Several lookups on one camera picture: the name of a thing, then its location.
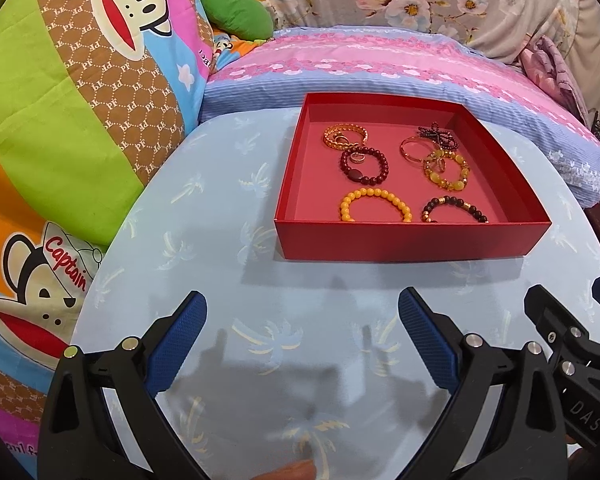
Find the red cardboard box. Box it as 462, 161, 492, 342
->
273, 92, 552, 262

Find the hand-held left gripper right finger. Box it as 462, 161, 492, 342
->
398, 287, 568, 480

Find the dark brown bead bracelet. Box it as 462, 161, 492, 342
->
420, 195, 490, 225

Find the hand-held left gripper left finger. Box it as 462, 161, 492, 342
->
42, 290, 221, 480

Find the black beaded bow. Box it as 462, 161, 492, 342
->
416, 122, 459, 151

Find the orange yellow bead bracelet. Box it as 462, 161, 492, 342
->
338, 187, 413, 224

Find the pink crumpled cloth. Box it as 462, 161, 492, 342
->
520, 35, 592, 126

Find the yellow amber bead bracelet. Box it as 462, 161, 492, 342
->
422, 149, 471, 192

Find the thin gold bangle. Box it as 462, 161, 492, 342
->
399, 136, 432, 164

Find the green cushion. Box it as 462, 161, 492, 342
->
200, 0, 274, 41

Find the pink and blue striped pillow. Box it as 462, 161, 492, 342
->
198, 25, 600, 206

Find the gold twisted bangle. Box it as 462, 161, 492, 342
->
324, 124, 369, 152

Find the cartoon monkey printed blanket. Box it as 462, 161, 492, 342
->
0, 0, 263, 480

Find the dark red bead bracelet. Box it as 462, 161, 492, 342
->
340, 146, 388, 185

